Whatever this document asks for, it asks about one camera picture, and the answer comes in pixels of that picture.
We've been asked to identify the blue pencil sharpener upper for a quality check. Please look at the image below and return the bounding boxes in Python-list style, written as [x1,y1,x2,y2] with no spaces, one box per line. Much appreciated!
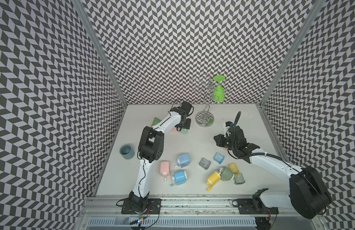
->
[174,153,191,168]

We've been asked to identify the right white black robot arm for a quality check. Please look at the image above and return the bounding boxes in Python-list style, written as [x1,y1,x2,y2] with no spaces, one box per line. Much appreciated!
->
[214,126,332,219]

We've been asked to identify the green plastic wine glass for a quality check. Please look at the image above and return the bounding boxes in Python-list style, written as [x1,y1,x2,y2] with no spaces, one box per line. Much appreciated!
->
[213,75,225,103]

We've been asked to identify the teal ceramic cup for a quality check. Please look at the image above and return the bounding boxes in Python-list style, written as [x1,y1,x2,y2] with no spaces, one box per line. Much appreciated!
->
[120,144,135,160]

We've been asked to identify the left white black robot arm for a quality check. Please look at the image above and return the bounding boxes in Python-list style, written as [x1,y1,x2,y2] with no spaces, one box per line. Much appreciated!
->
[128,101,194,210]

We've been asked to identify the metal wire cup rack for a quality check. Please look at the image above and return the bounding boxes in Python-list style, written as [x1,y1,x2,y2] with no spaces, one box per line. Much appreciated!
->
[193,73,216,127]

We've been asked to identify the clear blue tray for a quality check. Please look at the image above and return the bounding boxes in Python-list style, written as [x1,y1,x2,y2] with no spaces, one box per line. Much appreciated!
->
[213,152,225,164]

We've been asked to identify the clear yellow tray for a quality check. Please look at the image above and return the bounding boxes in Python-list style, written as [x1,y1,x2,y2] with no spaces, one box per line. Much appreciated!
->
[228,163,240,174]

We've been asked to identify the green snack bag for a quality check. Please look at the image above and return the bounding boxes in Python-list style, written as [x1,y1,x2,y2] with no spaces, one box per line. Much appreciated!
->
[152,117,161,127]

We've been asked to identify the sage green pencil sharpener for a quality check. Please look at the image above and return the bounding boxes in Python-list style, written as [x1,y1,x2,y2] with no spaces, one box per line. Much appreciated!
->
[219,166,234,181]

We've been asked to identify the blue pencil sharpener lower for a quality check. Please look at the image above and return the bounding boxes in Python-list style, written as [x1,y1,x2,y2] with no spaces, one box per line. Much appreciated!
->
[170,170,187,187]

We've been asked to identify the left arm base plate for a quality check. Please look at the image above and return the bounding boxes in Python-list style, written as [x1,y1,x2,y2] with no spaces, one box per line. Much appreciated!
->
[121,198,162,214]

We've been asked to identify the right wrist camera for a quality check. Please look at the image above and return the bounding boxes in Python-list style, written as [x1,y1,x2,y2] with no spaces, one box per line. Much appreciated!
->
[225,121,234,129]

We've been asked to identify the clear grey tray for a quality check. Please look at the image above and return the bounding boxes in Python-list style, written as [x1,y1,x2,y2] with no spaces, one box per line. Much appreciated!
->
[199,157,211,170]

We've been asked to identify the aluminium front rail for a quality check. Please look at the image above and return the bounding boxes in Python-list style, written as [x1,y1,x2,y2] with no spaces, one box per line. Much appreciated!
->
[79,195,325,219]

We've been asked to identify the yellow pencil sharpener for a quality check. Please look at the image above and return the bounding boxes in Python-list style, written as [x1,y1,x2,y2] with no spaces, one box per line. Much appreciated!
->
[206,171,221,191]

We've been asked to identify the blue pencil sharpener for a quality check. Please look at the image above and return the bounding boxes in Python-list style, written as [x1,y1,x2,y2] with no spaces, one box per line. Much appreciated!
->
[174,153,191,168]
[170,170,187,187]

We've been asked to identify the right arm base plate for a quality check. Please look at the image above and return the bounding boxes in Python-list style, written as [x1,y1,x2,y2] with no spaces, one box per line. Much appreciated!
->
[235,198,279,215]

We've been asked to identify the mint green pencil sharpener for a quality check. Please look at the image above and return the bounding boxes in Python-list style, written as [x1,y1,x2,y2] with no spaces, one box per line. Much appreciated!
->
[180,128,189,134]

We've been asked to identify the clear dark green tray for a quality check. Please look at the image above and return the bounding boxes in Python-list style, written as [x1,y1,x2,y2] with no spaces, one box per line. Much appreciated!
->
[234,172,245,185]

